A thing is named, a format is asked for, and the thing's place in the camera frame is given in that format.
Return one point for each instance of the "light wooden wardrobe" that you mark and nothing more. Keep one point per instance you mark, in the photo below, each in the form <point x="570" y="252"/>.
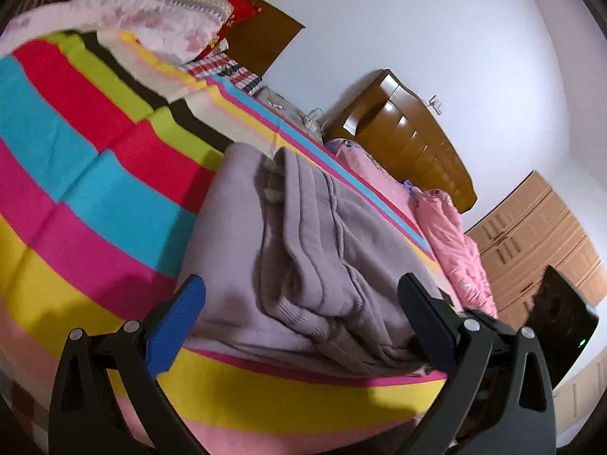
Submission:
<point x="521" y="237"/>

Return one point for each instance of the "red patterned cloth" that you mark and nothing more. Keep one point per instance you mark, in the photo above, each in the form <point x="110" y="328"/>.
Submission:
<point x="239" y="12"/>

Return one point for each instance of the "pink floral quilt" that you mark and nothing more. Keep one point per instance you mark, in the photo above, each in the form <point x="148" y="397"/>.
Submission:
<point x="445" y="232"/>

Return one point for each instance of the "grey patterned cloth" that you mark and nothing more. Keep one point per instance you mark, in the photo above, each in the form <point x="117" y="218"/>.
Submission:
<point x="284" y="106"/>

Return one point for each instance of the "brown wooden headboard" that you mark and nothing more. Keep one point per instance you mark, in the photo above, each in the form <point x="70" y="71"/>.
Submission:
<point x="408" y="137"/>

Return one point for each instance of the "white cabinet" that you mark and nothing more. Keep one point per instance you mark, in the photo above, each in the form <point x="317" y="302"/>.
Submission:
<point x="578" y="398"/>

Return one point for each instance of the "dark brown wooden board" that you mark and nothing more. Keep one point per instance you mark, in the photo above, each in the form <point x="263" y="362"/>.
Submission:
<point x="265" y="33"/>

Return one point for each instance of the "pale floral folded quilt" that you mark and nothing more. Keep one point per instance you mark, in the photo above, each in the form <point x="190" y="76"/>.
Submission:
<point x="142" y="23"/>

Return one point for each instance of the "red plaid cloth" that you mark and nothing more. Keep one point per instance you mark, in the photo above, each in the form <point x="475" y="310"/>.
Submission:
<point x="227" y="73"/>

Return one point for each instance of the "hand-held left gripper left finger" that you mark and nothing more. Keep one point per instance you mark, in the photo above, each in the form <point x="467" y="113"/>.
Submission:
<point x="180" y="313"/>

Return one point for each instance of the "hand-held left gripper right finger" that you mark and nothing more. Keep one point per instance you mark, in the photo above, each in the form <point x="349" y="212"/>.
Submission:
<point x="427" y="322"/>

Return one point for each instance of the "striped multicolour blanket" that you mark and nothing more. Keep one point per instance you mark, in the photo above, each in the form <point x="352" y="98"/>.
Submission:
<point x="71" y="151"/>

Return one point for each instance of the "white wall socket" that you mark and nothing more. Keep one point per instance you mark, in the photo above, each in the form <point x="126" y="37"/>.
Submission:
<point x="436" y="104"/>

